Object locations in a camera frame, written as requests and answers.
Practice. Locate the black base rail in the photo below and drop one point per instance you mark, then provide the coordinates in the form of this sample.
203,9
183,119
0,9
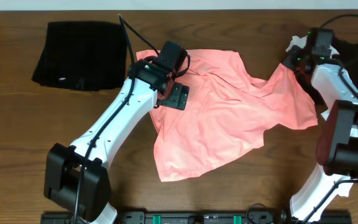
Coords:
254,216

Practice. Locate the pink t-shirt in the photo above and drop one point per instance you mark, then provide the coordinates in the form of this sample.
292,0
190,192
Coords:
226,114

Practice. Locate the black folded fabric bag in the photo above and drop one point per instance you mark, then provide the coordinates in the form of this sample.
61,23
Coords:
82,55

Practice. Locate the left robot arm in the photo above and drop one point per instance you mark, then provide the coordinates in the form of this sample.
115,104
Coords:
76,177

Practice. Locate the white t-shirt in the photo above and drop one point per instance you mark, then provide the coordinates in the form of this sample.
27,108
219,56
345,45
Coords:
327,82

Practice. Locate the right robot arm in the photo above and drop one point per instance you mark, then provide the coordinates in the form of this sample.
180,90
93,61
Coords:
337,146

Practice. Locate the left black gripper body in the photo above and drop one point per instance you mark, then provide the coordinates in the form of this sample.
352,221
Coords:
177,99

